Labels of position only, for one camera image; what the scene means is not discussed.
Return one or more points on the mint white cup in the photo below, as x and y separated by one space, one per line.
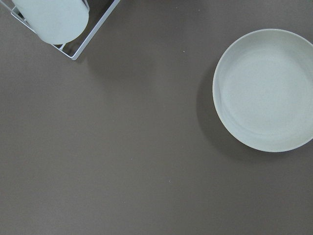
55 21

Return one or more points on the white wire cup rack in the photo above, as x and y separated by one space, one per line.
99 10

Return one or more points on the pale green round plate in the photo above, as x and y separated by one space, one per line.
263 90

